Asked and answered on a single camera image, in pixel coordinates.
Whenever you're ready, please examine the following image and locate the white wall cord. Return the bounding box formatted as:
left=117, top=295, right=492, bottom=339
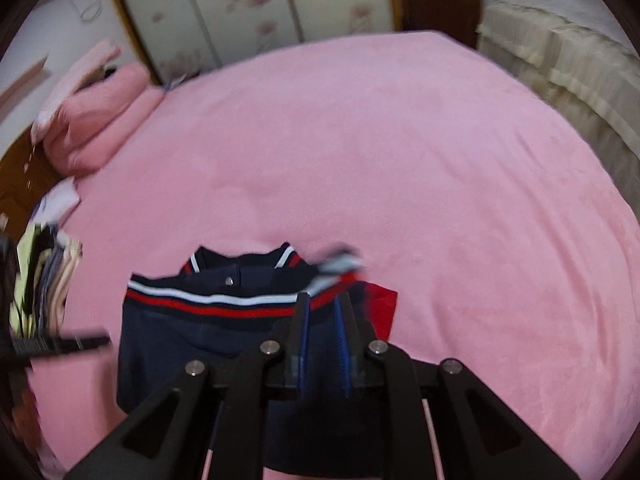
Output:
left=70, top=0, right=107, bottom=23

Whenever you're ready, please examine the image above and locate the pink fleece bed blanket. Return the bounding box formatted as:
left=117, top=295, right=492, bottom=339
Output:
left=27, top=30, right=640, bottom=480

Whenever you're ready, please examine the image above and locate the wooden headboard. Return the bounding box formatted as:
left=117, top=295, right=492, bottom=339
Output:
left=0, top=129, right=63, bottom=241

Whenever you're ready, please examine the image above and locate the pale wooden wall strip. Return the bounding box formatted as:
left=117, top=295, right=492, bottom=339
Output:
left=0, top=56, right=49, bottom=112

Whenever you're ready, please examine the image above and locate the stack of folded clothes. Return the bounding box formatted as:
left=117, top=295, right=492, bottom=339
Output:
left=10, top=221, right=84, bottom=339

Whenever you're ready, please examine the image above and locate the white printed garment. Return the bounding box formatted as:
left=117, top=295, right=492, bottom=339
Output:
left=34, top=179, right=82, bottom=224

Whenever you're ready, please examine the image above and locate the folded pink quilt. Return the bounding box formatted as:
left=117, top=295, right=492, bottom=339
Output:
left=42, top=63, right=166, bottom=179

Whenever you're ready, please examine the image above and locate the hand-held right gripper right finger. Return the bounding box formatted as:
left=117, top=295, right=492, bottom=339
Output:
left=332, top=291, right=582, bottom=480

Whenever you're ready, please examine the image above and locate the pink pillow with lace trim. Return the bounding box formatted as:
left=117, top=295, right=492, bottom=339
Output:
left=30, top=40, right=123, bottom=147

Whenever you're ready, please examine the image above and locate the navy and red varsity jacket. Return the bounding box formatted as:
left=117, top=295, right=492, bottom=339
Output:
left=116, top=241, right=399, bottom=477

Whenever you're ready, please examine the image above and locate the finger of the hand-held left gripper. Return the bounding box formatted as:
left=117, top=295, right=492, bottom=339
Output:
left=19, top=329, right=112, bottom=359

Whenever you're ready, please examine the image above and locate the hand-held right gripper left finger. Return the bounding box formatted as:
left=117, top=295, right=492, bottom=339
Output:
left=64, top=291, right=312, bottom=480

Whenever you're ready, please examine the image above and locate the floral sliding-door wardrobe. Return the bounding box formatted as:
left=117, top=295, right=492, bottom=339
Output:
left=100, top=0, right=407, bottom=85

